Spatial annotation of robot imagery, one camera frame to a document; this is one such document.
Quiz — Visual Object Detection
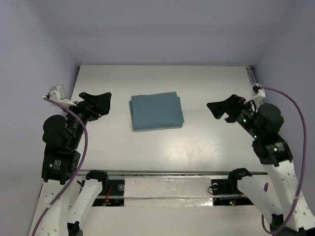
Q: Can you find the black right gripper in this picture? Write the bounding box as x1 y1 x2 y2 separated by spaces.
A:
207 92 261 137

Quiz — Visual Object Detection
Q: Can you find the teal t-shirt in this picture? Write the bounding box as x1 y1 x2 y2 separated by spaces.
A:
129 91 185 131

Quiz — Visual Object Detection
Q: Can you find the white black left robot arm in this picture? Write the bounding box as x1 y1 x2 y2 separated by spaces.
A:
31 91 112 236

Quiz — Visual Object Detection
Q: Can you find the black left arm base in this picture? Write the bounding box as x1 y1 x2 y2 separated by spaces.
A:
92 179 125 207

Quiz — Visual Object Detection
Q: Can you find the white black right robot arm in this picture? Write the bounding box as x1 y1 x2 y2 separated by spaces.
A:
207 94 315 236

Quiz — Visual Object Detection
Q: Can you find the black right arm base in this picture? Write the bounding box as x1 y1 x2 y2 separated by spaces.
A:
207 179 253 207

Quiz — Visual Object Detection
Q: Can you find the white foam cover block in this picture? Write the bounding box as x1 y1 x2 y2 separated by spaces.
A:
124 177 213 207

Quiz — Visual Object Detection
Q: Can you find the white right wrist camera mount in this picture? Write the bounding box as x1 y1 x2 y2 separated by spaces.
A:
245 83 266 103

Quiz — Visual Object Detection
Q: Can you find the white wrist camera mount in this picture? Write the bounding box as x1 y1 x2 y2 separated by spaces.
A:
245 83 266 103
42 85 76 107

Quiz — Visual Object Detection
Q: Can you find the aluminium right side rail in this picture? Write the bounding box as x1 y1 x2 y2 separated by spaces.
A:
246 65 256 85

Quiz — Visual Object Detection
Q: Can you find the aluminium rail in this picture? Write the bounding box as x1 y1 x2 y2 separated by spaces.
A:
246 65 256 85
78 169 268 177

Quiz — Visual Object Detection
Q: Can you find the aluminium front rail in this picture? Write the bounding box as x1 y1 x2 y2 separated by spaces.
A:
78 169 268 177

